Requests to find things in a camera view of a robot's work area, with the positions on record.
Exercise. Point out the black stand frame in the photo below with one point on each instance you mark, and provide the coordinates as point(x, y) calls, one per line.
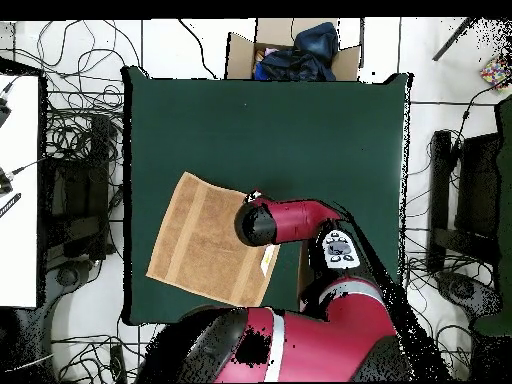
point(76, 224)
point(440, 180)

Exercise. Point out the dark blue clothes pile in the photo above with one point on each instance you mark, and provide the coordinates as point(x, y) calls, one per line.
point(304, 60)

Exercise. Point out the black rod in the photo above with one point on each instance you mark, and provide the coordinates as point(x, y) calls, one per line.
point(454, 40)

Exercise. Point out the white desk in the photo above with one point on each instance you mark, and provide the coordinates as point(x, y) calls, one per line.
point(20, 240)

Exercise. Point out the black flat strip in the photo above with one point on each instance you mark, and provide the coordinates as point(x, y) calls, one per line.
point(10, 204)

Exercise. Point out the dark green table cloth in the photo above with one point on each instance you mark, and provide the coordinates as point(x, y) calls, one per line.
point(280, 140)

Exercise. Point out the multicoloured speckled item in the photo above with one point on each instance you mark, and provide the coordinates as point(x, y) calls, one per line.
point(496, 74)

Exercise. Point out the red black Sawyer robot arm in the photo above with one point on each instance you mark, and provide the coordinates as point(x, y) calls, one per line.
point(296, 220)

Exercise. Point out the orange terry towel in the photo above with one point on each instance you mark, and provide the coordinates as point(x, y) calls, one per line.
point(200, 248)

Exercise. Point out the green cloth covered table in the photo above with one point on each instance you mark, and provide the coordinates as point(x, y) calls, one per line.
point(506, 200)

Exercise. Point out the brown cardboard box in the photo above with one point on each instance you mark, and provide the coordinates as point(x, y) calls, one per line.
point(240, 56)

